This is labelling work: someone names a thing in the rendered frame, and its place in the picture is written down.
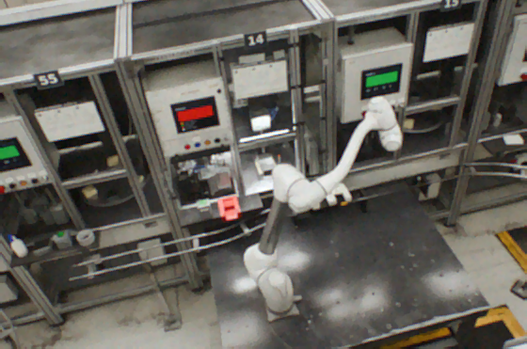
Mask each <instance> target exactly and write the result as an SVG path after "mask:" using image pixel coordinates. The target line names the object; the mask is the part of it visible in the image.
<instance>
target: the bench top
mask: <svg viewBox="0 0 527 349"><path fill-rule="evenodd" d="M367 210H368V212H366V213H365V212H364V211H363V210H362V207H361V205H360V203H359V202H358V201H355V202H352V203H348V204H345V205H343V206H342V205H341V206H339V208H337V209H334V210H330V211H327V212H323V213H320V214H313V215H310V214H303V215H299V216H298V217H297V218H296V222H297V226H298V229H296V230H295V226H294V224H293V221H292V219H291V217H288V218H286V222H285V225H284V227H283V230H282V232H281V234H280V237H279V241H278V243H277V252H278V268H279V270H282V271H283V272H285V273H286V275H287V276H288V277H289V278H290V280H291V282H292V286H293V293H294V295H301V296H302V301H300V302H298V303H296V304H295V307H296V309H297V310H298V312H299V314H298V315H297V316H291V317H287V318H284V319H280V320H277V321H274V322H272V323H269V322H268V313H267V310H266V306H265V303H264V301H263V299H262V295H263V294H262V292H261V290H260V287H259V286H258V285H257V283H256V282H255V281H254V280H253V278H252V277H251V275H250V274H249V272H248V270H247V268H246V267H245V264H244V255H245V252H246V251H247V250H248V249H249V248H251V247H252V246H255V245H257V244H259V243H260V240H261V237H262V234H263V231H264V226H262V227H260V228H259V229H257V230H255V231H252V232H251V234H250V235H246V234H245V235H243V236H242V237H239V238H237V239H235V240H233V241H231V242H226V243H224V244H221V245H217V246H211V247H208V248H207V253H208V260H209V269H210V275H211V280H212V285H213V290H214V296H215V302H216V310H217V321H218V326H219V331H220V337H221V342H222V348H223V349H231V348H233V349H355V348H357V347H361V346H363V345H366V344H370V343H373V342H376V341H381V340H387V339H390V338H393V337H397V336H400V335H403V334H407V333H408V332H412V331H418V330H422V329H426V328H428V327H431V326H434V325H440V324H446V323H449V322H452V321H455V320H458V319H461V318H464V317H468V316H471V315H477V314H479V313H483V312H487V311H488V310H489V309H491V306H490V305H489V303H488V302H487V299H486V298H485V297H484V296H483V295H482V293H481V292H480V290H479V289H478V288H477V285H476V284H475V283H474V281H473V280H472V279H471V277H470V276H469V273H468V271H467V270H465V269H464V267H463V265H462V264H461V262H460V261H459V259H458V258H457V256H456V255H455V253H454V252H453V251H452V249H451V248H450V247H449V245H448V244H447V243H446V241H445V240H444V238H443V237H442V235H441V234H440V232H439V230H438V229H437V227H436V226H435V225H434V224H433V222H432V220H431V218H430V217H429V216H428V215H427V213H426V212H425V210H424V209H423V207H422V205H421V204H420V202H419V201H418V200H417V199H415V196H414V194H413V193H412V191H410V189H408V190H406V191H397V192H394V193H390V194H388V195H384V196H380V197H376V198H370V199H369V200H368V202H367ZM431 230H432V232H430V231H431ZM242 233H244V231H243V228H242V227H241V225H236V226H234V227H233V228H230V229H228V230H224V231H222V232H219V233H213V234H209V235H206V236H204V238H205V243H206V245H207V246H208V245H212V244H216V243H219V242H225V241H227V240H230V239H231V238H234V237H235V236H238V235H240V234H242ZM407 251H408V252H407ZM374 260H376V261H374ZM440 274H442V277H441V276H440Z"/></svg>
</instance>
